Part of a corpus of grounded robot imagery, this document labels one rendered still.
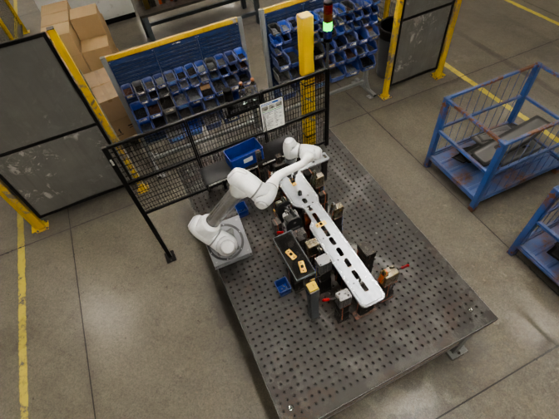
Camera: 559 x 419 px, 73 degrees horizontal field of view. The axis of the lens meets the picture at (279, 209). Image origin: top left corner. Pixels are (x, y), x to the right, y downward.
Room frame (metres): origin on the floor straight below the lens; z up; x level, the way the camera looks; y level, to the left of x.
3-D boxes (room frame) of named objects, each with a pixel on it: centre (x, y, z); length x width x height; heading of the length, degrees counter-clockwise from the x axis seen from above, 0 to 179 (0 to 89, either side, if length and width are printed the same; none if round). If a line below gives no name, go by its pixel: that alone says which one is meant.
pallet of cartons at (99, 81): (4.57, 2.27, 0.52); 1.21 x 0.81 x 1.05; 23
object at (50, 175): (3.06, 2.19, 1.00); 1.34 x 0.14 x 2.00; 109
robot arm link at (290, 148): (2.07, -0.15, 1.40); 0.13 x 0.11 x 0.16; 67
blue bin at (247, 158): (2.41, 0.23, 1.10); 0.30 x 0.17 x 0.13; 114
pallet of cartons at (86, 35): (5.93, 2.62, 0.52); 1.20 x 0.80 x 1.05; 16
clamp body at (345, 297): (1.02, -0.33, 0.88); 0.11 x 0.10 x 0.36; 109
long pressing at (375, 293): (1.62, -0.31, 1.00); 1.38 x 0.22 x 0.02; 19
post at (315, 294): (1.06, -0.13, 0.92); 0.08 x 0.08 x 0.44; 19
